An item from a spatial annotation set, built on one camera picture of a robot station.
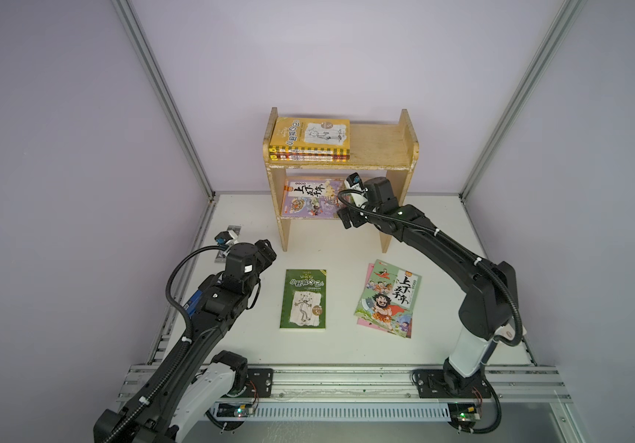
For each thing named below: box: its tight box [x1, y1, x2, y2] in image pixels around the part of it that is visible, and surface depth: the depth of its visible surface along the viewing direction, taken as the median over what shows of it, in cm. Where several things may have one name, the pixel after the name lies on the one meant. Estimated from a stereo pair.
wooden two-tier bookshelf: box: [263, 107, 420, 253], surface depth 74 cm
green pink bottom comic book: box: [353, 259, 422, 339], surface depth 91 cm
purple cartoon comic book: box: [281, 178, 346, 219], surface depth 91 cm
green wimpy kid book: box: [279, 268, 327, 329], surface depth 91 cm
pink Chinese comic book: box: [357, 262, 392, 334], surface depth 87 cm
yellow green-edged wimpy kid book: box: [269, 117, 351, 155], surface depth 72 cm
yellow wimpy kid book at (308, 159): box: [268, 155, 350, 163], surface depth 71 cm
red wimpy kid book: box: [274, 155, 350, 161], surface depth 70 cm
